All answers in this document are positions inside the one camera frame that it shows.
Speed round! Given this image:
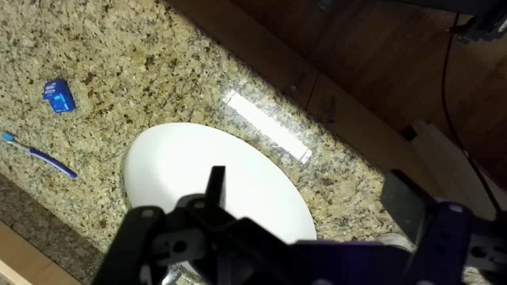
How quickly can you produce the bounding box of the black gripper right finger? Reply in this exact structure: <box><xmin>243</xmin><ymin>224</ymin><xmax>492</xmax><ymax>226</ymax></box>
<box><xmin>380</xmin><ymin>170</ymin><xmax>475</xmax><ymax>285</ymax></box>

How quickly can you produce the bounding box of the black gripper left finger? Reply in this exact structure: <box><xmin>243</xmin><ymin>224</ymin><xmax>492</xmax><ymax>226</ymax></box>
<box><xmin>93</xmin><ymin>165</ymin><xmax>289</xmax><ymax>285</ymax></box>

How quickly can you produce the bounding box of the silver tap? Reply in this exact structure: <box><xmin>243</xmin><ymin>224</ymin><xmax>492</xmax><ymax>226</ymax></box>
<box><xmin>159</xmin><ymin>260</ymin><xmax>205</xmax><ymax>285</ymax></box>

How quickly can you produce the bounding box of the white oval sink basin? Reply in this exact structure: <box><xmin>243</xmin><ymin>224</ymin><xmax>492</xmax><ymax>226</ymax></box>
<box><xmin>120</xmin><ymin>123</ymin><xmax>318</xmax><ymax>246</ymax></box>

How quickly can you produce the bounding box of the white flat board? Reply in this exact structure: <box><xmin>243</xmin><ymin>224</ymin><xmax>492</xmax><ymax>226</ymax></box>
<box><xmin>410</xmin><ymin>119</ymin><xmax>507</xmax><ymax>222</ymax></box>

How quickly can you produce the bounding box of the brown wooden cabinet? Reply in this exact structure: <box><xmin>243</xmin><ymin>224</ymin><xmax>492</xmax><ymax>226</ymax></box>
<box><xmin>166</xmin><ymin>0</ymin><xmax>448</xmax><ymax>200</ymax></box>

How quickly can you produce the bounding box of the blue white toothbrush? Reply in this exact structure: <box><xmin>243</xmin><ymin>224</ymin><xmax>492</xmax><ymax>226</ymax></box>
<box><xmin>0</xmin><ymin>132</ymin><xmax>79</xmax><ymax>181</ymax></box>

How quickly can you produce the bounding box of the small blue box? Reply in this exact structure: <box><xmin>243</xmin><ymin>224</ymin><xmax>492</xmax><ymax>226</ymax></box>
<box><xmin>41</xmin><ymin>78</ymin><xmax>77</xmax><ymax>116</ymax></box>

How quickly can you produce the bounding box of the thin black cable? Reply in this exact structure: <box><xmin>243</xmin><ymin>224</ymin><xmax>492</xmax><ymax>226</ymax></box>
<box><xmin>438</xmin><ymin>12</ymin><xmax>507</xmax><ymax>214</ymax></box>

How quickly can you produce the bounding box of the black device with cables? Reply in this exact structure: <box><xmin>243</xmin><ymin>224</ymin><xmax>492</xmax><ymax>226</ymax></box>
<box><xmin>448</xmin><ymin>0</ymin><xmax>507</xmax><ymax>45</ymax></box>

